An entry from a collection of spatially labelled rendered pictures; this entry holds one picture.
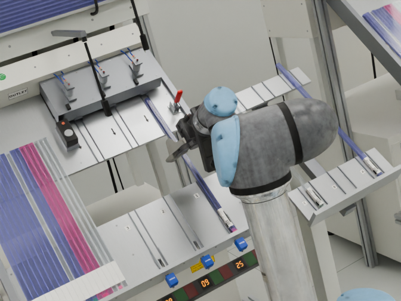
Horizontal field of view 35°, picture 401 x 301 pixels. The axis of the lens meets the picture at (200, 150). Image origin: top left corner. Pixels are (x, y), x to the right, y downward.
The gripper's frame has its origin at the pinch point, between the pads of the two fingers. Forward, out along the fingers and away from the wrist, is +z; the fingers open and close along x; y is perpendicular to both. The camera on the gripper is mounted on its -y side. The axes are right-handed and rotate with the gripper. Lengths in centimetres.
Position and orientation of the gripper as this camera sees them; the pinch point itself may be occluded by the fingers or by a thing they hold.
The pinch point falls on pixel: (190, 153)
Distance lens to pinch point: 183.7
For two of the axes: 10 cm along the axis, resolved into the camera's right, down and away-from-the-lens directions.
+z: -2.7, 3.2, 9.1
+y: -4.6, -8.7, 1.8
